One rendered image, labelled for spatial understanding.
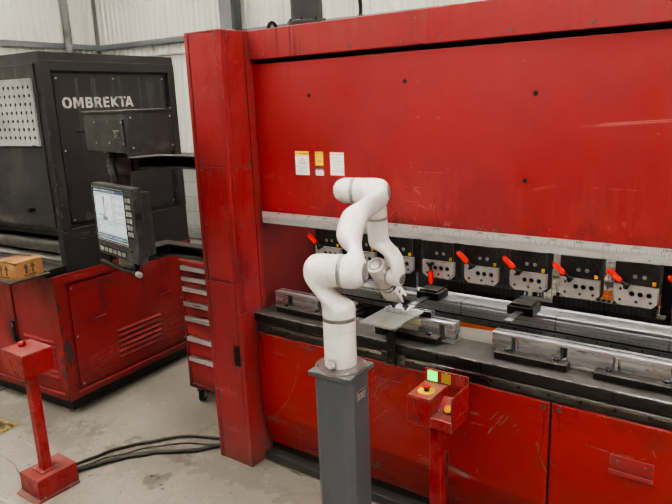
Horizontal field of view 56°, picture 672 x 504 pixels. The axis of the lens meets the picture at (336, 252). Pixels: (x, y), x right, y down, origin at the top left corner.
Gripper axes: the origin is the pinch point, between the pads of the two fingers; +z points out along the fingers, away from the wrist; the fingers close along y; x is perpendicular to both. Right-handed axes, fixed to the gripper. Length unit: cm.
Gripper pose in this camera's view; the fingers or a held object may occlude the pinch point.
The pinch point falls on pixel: (399, 304)
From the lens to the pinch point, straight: 294.8
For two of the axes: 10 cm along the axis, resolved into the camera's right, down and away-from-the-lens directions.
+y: -8.1, -1.1, 5.7
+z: 4.0, 6.1, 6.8
